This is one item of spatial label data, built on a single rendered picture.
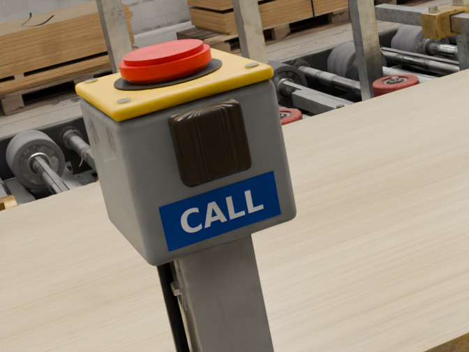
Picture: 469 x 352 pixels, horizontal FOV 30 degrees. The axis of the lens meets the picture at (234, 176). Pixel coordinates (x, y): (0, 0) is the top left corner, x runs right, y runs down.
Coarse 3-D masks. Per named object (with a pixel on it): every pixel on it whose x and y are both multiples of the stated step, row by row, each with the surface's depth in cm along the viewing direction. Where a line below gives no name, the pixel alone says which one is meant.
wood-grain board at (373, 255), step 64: (320, 128) 136; (384, 128) 130; (448, 128) 125; (64, 192) 130; (320, 192) 110; (384, 192) 107; (448, 192) 103; (0, 256) 110; (64, 256) 106; (128, 256) 103; (256, 256) 96; (320, 256) 93; (384, 256) 90; (448, 256) 87; (0, 320) 93; (64, 320) 90; (128, 320) 87; (320, 320) 80; (384, 320) 78; (448, 320) 76
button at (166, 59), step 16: (144, 48) 39; (160, 48) 38; (176, 48) 37; (192, 48) 37; (208, 48) 37; (128, 64) 37; (144, 64) 36; (160, 64) 36; (176, 64) 36; (192, 64) 36; (128, 80) 37; (144, 80) 36; (160, 80) 36
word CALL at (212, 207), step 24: (216, 192) 36; (240, 192) 37; (264, 192) 37; (168, 216) 36; (192, 216) 36; (216, 216) 36; (240, 216) 37; (264, 216) 37; (168, 240) 36; (192, 240) 36
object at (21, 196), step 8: (408, 72) 222; (64, 168) 198; (72, 168) 202; (64, 176) 193; (72, 176) 192; (8, 184) 195; (16, 184) 194; (72, 184) 186; (80, 184) 185; (16, 192) 188; (24, 192) 187; (16, 200) 183; (24, 200) 182; (32, 200) 181
